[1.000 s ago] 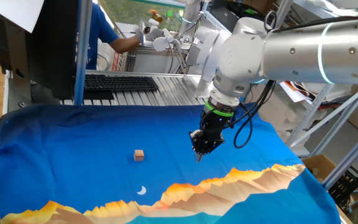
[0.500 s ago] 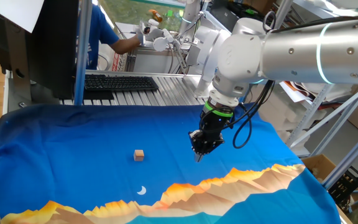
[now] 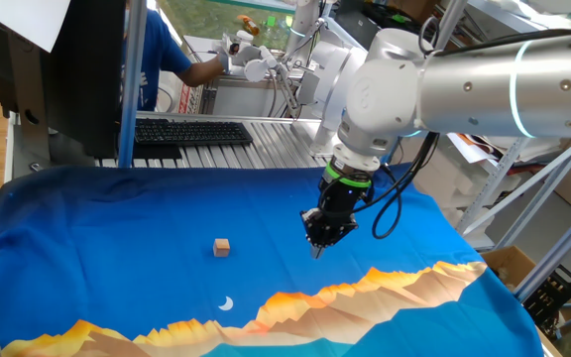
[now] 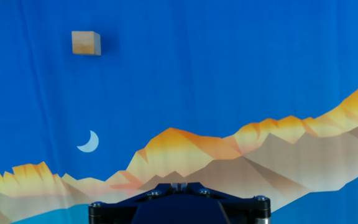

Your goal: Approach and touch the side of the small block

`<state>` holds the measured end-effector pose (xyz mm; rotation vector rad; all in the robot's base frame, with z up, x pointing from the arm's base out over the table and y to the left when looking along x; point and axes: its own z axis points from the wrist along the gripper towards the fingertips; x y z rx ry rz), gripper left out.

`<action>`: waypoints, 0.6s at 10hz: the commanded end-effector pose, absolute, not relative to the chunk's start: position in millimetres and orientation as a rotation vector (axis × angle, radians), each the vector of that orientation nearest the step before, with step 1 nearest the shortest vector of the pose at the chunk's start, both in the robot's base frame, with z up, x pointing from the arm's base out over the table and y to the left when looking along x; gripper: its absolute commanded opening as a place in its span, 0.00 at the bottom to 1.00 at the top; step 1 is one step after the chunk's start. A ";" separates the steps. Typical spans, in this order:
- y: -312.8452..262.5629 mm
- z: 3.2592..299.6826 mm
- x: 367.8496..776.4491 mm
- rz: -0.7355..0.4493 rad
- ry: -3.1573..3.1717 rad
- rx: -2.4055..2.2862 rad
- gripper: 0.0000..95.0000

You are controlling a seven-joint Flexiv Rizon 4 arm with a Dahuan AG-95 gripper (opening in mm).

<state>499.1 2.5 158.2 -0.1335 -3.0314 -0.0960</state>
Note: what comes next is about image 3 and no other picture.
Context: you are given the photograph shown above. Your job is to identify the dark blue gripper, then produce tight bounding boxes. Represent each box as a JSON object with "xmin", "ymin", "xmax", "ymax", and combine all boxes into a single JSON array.
[{"xmin": 299, "ymin": 177, "xmax": 372, "ymax": 259}]

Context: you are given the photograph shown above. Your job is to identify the small wooden block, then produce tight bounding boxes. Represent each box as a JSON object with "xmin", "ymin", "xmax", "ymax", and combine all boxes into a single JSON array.
[{"xmin": 212, "ymin": 238, "xmax": 232, "ymax": 259}]

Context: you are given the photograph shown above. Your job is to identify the white teleoperation device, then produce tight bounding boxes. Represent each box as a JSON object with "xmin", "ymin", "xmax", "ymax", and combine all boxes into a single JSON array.
[{"xmin": 213, "ymin": 28, "xmax": 369, "ymax": 156}]

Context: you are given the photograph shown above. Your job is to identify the bare person forearm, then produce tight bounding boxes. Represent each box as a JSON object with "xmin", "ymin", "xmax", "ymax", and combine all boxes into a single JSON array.
[{"xmin": 175, "ymin": 53, "xmax": 225, "ymax": 88}]

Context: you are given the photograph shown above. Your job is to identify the person hand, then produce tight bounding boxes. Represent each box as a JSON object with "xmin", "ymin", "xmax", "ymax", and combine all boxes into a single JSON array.
[{"xmin": 214, "ymin": 45, "xmax": 235, "ymax": 71}]

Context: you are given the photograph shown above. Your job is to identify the white foam blocks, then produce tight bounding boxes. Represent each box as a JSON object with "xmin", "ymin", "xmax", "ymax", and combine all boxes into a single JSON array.
[{"xmin": 411, "ymin": 143, "xmax": 522, "ymax": 222}]

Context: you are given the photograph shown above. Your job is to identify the loose paper sheets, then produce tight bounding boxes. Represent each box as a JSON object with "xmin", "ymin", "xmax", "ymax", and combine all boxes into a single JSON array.
[{"xmin": 446, "ymin": 133, "xmax": 564, "ymax": 165}]

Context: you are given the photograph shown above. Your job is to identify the black keyboard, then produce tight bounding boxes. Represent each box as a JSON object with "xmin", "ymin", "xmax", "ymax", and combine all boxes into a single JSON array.
[{"xmin": 134, "ymin": 117, "xmax": 256, "ymax": 148}]

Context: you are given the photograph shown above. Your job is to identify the grey metal shelf rack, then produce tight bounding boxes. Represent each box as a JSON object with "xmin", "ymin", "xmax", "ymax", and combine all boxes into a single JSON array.
[{"xmin": 456, "ymin": 140, "xmax": 571, "ymax": 252}]

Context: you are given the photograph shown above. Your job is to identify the brown cardboard box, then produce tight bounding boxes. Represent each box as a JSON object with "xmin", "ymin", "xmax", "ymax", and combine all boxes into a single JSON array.
[{"xmin": 481, "ymin": 245, "xmax": 564, "ymax": 357}]

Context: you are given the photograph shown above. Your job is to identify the black mouse pad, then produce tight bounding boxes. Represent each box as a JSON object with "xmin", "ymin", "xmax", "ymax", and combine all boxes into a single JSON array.
[{"xmin": 131, "ymin": 142, "xmax": 184, "ymax": 161}]

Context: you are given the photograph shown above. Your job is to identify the black box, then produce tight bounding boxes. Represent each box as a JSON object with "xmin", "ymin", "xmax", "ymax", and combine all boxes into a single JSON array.
[{"xmin": 334, "ymin": 0, "xmax": 392, "ymax": 51}]

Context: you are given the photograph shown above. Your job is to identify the blue mountain print cloth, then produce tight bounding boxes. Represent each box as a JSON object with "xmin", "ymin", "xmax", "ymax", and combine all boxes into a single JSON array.
[{"xmin": 0, "ymin": 163, "xmax": 544, "ymax": 357}]

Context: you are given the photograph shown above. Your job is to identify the orange bottle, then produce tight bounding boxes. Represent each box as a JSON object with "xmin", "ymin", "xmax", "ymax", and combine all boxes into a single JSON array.
[{"xmin": 237, "ymin": 14, "xmax": 262, "ymax": 37}]

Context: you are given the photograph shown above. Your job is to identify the black plastic crate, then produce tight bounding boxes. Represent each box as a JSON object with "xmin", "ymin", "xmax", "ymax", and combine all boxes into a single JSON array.
[{"xmin": 521, "ymin": 265, "xmax": 571, "ymax": 339}]

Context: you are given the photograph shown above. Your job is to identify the person in blue shirt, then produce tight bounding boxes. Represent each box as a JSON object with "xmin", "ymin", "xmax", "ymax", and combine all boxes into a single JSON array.
[{"xmin": 124, "ymin": 0, "xmax": 193, "ymax": 113}]

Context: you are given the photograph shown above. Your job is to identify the grey metal pole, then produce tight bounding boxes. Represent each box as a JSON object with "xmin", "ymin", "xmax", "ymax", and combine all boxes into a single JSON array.
[{"xmin": 433, "ymin": 0, "xmax": 469, "ymax": 51}]

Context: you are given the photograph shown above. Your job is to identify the black monitor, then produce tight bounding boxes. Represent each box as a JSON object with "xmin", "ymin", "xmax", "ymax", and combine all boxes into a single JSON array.
[{"xmin": 0, "ymin": 0, "xmax": 128, "ymax": 160}]

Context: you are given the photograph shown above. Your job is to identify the white paper sheet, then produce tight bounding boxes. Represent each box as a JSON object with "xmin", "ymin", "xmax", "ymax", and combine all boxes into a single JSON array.
[{"xmin": 0, "ymin": 0, "xmax": 72, "ymax": 54}]

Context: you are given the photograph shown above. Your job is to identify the green flange ring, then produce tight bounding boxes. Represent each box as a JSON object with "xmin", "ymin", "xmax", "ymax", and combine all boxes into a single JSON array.
[{"xmin": 323, "ymin": 161, "xmax": 374, "ymax": 190}]

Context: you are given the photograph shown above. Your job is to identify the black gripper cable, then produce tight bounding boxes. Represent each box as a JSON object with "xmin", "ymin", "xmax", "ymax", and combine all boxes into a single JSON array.
[
  {"xmin": 317, "ymin": 131, "xmax": 438, "ymax": 219},
  {"xmin": 370, "ymin": 131, "xmax": 441, "ymax": 241}
]

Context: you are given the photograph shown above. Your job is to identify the thick black camera cable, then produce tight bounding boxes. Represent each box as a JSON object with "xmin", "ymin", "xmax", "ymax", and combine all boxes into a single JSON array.
[{"xmin": 417, "ymin": 15, "xmax": 571, "ymax": 57}]

